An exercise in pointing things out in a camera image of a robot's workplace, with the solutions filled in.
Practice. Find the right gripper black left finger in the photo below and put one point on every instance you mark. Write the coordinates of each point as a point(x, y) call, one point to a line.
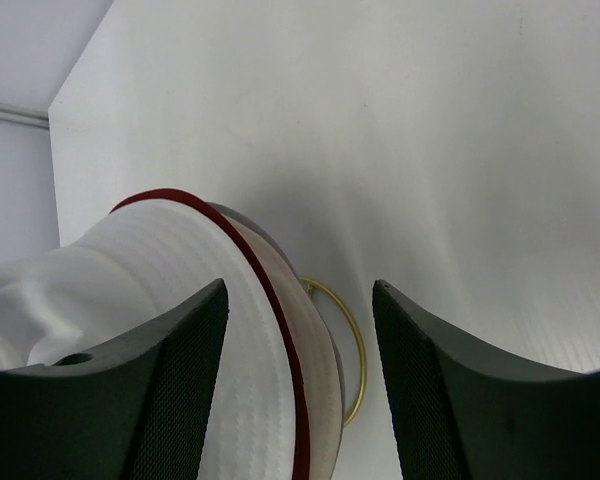
point(134, 407)

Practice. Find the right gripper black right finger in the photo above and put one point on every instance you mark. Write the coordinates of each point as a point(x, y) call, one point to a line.
point(462, 408)

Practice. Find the white bucket hat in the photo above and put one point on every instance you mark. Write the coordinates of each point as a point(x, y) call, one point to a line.
point(73, 298)

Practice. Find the beige bucket hat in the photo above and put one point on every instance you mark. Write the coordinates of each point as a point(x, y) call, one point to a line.
point(315, 350)

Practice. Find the gold wire hat stand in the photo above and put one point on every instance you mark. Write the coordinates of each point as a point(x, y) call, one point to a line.
point(348, 342)

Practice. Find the dark red bucket hat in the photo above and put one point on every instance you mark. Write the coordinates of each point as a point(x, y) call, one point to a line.
point(259, 426)

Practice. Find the grey bucket hat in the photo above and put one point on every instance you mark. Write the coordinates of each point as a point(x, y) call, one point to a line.
point(280, 250)

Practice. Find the left aluminium frame post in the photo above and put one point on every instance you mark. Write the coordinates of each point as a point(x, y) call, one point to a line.
point(23, 117)

